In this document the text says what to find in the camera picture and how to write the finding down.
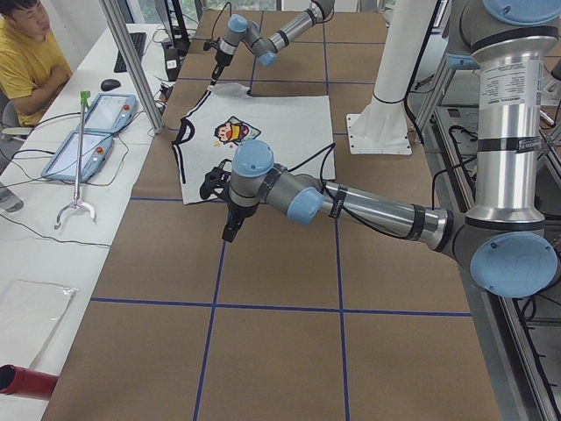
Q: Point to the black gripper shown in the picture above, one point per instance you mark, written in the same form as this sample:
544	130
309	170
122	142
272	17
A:
218	60
236	212

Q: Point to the grey cartoon print t-shirt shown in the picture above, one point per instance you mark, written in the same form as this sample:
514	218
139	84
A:
296	128

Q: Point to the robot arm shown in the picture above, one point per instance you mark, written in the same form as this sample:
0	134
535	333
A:
500	239
265	49

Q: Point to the black computer mouse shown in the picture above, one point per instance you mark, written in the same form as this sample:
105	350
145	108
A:
109	84

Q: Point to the far blue teach pendant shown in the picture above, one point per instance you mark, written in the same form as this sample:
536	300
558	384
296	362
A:
110	112

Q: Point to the metal reacher grabber tool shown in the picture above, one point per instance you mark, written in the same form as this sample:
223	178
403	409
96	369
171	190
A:
77	204

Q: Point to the person in yellow shirt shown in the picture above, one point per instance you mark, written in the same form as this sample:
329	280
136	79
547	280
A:
34	70

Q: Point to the clear plastic bag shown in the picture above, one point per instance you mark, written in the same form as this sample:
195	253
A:
30	315

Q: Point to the red cylinder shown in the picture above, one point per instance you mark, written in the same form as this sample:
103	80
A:
24	382

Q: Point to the aluminium frame post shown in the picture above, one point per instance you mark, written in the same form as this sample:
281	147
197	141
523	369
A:
119	31

